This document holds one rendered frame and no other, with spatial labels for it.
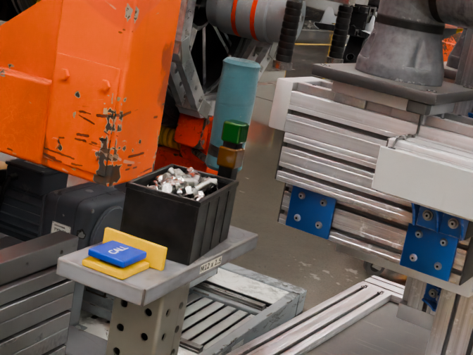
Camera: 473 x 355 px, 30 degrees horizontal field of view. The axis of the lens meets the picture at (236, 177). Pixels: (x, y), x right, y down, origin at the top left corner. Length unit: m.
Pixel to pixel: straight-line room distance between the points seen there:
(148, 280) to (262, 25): 0.86
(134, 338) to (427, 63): 0.69
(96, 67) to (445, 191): 0.66
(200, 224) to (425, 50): 0.47
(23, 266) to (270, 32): 0.83
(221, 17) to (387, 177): 0.88
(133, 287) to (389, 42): 0.58
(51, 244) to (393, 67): 0.71
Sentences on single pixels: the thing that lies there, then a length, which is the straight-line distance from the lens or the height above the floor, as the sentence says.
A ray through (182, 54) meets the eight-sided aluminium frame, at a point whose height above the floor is 0.74.
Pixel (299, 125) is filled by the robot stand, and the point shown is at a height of 0.70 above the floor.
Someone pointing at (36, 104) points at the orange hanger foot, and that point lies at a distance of 1.71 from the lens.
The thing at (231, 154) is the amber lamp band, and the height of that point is 0.60.
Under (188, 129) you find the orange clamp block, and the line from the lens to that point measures 2.16.
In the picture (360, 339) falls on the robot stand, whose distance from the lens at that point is 2.00.
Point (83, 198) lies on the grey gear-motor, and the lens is 1.94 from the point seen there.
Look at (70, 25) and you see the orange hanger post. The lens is 1.65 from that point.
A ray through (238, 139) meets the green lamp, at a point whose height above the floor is 0.63.
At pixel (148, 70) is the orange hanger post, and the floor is 0.74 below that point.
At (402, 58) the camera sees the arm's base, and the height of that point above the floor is 0.86.
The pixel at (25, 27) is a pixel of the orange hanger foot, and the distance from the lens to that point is 1.74.
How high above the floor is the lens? 0.97
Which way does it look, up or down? 14 degrees down
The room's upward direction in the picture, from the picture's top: 11 degrees clockwise
